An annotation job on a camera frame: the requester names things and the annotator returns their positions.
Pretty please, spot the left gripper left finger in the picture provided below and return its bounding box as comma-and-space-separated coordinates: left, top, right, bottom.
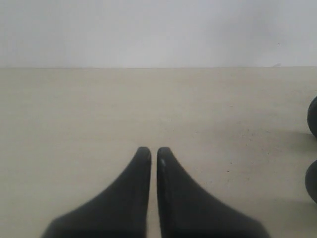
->
42, 147, 152, 238

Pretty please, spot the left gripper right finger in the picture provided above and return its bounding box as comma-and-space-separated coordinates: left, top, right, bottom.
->
157, 147, 270, 238

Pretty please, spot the black weight plate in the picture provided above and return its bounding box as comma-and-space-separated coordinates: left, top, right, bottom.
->
305, 160, 317, 203
307, 97, 317, 137

